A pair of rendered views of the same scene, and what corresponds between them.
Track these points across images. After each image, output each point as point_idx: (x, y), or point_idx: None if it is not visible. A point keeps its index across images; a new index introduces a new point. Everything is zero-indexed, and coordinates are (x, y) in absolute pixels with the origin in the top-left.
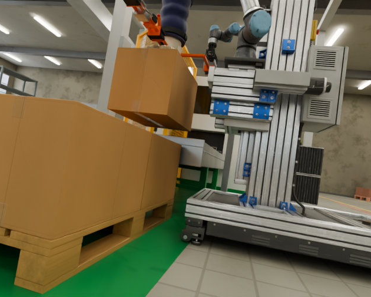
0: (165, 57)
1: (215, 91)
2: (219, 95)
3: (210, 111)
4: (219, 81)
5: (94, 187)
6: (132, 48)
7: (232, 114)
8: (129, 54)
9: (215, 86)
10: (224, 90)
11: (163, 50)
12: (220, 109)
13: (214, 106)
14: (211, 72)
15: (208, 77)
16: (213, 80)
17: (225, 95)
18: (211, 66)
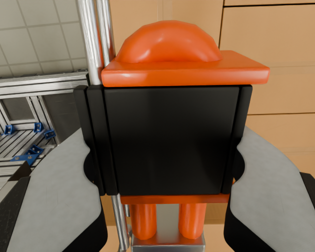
0: (107, 201)
1: (12, 168)
2: (9, 163)
3: (42, 156)
4: None
5: None
6: (223, 222)
7: (6, 159)
8: (221, 204)
9: (8, 174)
10: None
11: (112, 218)
12: (23, 159)
13: (31, 161)
14: (1, 195)
15: (12, 186)
16: (5, 182)
17: None
18: None
